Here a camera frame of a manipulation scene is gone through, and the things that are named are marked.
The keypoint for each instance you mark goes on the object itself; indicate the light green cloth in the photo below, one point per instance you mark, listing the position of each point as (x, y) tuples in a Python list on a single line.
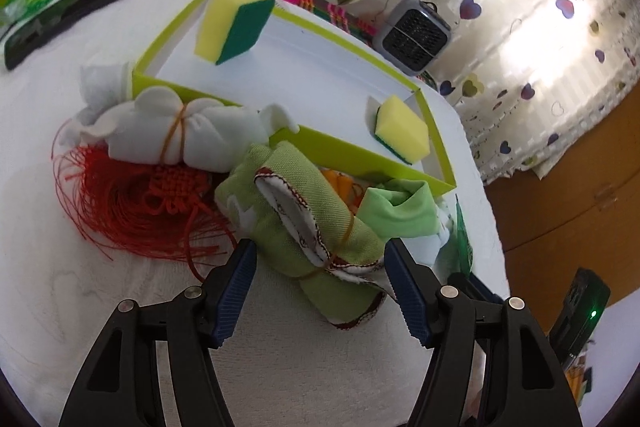
[(400, 217)]

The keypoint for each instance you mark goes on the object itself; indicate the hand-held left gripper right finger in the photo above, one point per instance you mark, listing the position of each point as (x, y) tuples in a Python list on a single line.
[(407, 292)]

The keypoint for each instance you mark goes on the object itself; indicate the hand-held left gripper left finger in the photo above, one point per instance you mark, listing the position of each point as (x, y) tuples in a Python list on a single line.
[(235, 292)]

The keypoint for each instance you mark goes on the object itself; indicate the large yellow green sponge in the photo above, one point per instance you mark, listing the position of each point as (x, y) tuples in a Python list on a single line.
[(220, 22)]

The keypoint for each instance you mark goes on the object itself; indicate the heart print curtain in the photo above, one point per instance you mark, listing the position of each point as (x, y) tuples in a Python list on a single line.
[(500, 7)]

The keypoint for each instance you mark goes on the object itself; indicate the orange cloth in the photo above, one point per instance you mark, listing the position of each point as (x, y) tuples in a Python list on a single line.
[(340, 184)]

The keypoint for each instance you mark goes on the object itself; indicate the small yellow green sponge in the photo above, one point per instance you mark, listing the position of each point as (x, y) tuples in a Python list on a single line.
[(400, 127)]

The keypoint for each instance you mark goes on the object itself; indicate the white blanket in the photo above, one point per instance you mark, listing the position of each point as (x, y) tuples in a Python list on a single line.
[(300, 382)]

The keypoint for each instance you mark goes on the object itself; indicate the white cloth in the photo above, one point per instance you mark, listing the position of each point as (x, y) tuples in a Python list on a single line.
[(102, 87)]

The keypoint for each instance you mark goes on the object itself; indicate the dark green strip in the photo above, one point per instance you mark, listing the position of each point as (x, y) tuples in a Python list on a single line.
[(462, 247)]

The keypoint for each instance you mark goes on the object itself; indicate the lime green cardboard box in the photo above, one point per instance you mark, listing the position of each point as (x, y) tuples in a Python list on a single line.
[(350, 152)]

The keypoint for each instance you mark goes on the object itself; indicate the black phone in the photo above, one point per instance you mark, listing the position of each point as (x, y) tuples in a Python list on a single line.
[(65, 14)]

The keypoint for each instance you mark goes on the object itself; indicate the grey desktop fan heater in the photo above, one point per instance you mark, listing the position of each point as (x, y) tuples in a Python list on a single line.
[(410, 37)]

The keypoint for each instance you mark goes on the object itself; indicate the white cloth bundle rubber band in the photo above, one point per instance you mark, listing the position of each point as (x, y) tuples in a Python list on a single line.
[(150, 127)]

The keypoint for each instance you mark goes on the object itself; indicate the red tassel knot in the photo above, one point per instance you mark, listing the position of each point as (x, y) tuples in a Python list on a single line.
[(125, 202)]

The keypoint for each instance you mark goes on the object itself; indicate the green towel roll rubber band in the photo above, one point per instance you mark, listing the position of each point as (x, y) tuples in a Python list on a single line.
[(295, 187)]

